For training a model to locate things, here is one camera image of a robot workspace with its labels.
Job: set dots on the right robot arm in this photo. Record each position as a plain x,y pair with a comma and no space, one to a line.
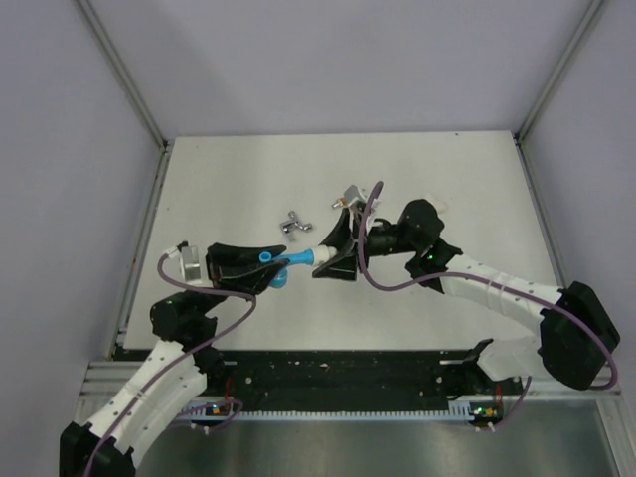
571,337

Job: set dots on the chrome water faucet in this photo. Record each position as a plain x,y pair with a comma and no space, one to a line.
292,224

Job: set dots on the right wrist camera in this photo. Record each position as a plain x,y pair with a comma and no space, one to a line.
357,199

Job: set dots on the white elbow fitting far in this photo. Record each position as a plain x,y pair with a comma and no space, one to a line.
438,204

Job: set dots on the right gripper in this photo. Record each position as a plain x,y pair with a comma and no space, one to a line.
344,265

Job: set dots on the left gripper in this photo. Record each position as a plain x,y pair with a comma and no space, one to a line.
229,266

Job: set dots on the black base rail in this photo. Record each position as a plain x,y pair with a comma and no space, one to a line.
347,380

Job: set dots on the white elbow pipe fitting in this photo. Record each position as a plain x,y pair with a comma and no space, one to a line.
323,253

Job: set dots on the aluminium frame post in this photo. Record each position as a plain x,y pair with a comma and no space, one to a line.
575,42
120,71

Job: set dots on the right aluminium frame post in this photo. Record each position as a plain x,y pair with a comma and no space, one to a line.
575,42

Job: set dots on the left aluminium frame post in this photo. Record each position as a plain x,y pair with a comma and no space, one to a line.
120,71

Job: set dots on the grey cable duct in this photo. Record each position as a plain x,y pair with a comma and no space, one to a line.
212,413

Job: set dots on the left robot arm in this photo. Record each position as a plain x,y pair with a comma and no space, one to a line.
115,439

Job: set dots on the blue water faucet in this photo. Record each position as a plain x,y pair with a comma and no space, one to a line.
306,257

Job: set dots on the orange water faucet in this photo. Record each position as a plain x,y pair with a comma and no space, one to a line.
339,204

